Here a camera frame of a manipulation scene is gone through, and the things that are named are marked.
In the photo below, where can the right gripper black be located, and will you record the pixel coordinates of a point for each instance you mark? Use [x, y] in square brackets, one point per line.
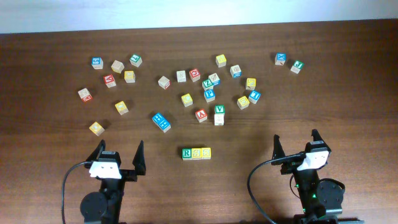
[290, 166]

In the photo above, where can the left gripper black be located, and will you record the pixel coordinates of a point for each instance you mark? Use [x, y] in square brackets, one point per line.
[130, 175]

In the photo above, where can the green R wooden block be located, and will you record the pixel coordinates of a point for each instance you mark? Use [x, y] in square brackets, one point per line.
[187, 153]

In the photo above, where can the yellow S wooden block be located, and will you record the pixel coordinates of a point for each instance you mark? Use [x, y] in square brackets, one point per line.
[196, 154]

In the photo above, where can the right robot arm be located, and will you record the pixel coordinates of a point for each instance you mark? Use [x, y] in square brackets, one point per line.
[321, 199]

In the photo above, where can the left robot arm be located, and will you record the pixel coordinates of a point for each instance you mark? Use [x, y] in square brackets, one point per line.
[104, 205]

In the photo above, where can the yellow O block near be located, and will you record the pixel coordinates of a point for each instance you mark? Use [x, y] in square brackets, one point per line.
[96, 128]

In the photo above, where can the yellow o block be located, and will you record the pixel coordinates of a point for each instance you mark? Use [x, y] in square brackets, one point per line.
[96, 128]
[121, 107]

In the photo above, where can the yellow O block middle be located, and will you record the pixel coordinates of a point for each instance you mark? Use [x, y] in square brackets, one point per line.
[121, 107]

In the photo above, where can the blue H block upper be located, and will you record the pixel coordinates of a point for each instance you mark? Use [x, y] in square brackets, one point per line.
[158, 119]

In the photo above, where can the blue I wooden block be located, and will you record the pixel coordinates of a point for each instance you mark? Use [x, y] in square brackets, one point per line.
[254, 96]

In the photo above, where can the yellow block right lower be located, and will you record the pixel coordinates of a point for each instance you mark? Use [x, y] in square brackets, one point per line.
[243, 102]

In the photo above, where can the red M wooden block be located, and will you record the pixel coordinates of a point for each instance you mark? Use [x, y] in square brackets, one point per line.
[85, 95]

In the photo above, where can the yellow block right upper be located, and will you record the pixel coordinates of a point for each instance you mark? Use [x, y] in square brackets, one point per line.
[250, 84]

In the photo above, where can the red A block left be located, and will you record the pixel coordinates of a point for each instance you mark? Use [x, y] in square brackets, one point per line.
[109, 81]

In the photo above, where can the red a block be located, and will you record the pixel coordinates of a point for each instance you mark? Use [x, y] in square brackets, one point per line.
[201, 115]
[109, 81]

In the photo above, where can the green J wooden block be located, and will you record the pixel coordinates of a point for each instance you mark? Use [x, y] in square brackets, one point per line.
[297, 66]

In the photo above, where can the yellow C wooden block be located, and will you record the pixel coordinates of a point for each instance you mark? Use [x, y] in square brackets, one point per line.
[129, 76]

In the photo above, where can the green V wooden block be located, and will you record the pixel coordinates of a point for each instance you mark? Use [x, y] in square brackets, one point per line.
[219, 109]

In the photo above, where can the blue X wooden block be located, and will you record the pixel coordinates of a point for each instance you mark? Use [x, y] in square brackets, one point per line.
[280, 59]

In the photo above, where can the plain red-side wooden block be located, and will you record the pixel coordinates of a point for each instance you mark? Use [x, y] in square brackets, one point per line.
[164, 82]

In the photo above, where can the yellow block centre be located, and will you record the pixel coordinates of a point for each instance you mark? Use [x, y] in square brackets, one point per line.
[187, 100]

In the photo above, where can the plain yellow-side wooden block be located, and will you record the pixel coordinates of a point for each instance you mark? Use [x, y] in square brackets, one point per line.
[117, 66]

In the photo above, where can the red A block centre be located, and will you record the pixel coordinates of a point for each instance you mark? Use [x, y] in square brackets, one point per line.
[201, 115]

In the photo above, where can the blue-side block far right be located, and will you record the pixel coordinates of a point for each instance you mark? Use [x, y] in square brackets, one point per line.
[235, 71]

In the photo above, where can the blue S wooden block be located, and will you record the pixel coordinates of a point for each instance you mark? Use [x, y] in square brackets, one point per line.
[97, 63]

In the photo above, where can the blue P wooden block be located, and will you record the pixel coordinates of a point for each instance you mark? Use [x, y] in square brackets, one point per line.
[209, 95]

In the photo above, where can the green L wooden block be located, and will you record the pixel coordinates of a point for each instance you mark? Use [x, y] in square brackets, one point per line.
[136, 60]

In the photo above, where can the plain blue-side block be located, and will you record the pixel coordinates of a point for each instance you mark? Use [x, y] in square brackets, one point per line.
[214, 78]

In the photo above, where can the plain green-side wooden block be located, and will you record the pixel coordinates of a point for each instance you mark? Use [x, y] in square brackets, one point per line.
[181, 76]

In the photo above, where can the green Z wooden block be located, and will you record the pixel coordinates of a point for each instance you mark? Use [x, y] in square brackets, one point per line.
[207, 84]

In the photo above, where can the yellow block far top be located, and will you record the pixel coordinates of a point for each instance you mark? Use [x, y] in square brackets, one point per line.
[221, 60]

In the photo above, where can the red G wooden block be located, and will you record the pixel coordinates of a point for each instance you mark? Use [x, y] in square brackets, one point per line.
[194, 75]

